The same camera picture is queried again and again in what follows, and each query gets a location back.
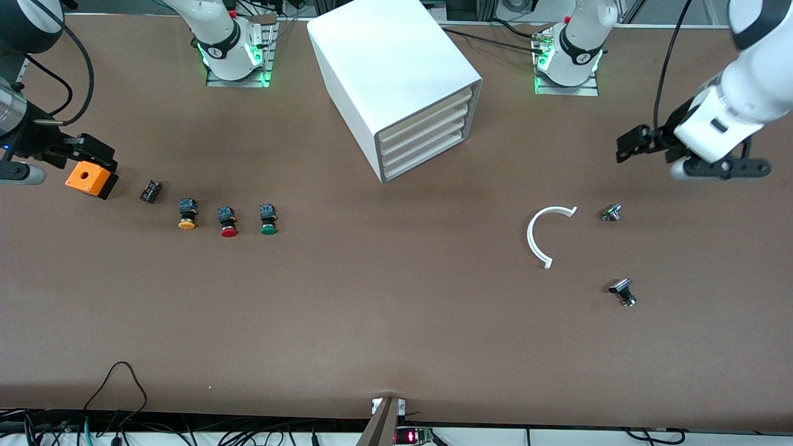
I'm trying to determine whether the black metal knob switch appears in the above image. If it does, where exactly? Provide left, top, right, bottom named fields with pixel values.
left=608, top=278, right=637, bottom=308

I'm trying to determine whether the black table cable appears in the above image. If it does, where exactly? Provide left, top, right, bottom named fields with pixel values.
left=442, top=27, right=546, bottom=50
left=491, top=19, right=546, bottom=40

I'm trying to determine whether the white plastic bin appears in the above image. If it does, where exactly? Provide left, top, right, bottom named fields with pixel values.
left=382, top=129, right=473, bottom=180

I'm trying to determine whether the white open plastic ring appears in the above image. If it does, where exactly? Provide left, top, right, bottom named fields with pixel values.
left=527, top=206, right=579, bottom=271

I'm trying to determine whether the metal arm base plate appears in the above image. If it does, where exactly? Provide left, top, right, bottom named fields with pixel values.
left=206, top=15, right=277, bottom=89
left=534, top=25, right=600, bottom=97

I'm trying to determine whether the orange button enclosure box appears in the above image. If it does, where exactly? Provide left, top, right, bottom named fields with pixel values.
left=65, top=160, right=119, bottom=201

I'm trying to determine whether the white drawer cabinet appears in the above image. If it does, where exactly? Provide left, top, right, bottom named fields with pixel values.
left=307, top=0, right=484, bottom=185

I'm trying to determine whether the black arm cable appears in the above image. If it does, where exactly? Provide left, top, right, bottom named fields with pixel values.
left=652, top=0, right=693, bottom=134
left=34, top=0, right=95, bottom=125
left=25, top=55, right=74, bottom=120

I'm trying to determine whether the cream cabinet drawer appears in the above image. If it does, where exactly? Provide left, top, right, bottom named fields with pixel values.
left=380, top=116, right=473, bottom=168
left=379, top=89, right=475, bottom=144
left=379, top=103, right=474, bottom=156

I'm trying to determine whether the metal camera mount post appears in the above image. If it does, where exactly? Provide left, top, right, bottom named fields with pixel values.
left=356, top=396, right=407, bottom=446

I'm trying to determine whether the small device with red display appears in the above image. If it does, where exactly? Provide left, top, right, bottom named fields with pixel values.
left=395, top=426, right=436, bottom=446

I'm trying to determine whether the black looped cable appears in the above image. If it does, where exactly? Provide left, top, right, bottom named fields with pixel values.
left=82, top=361, right=148, bottom=429

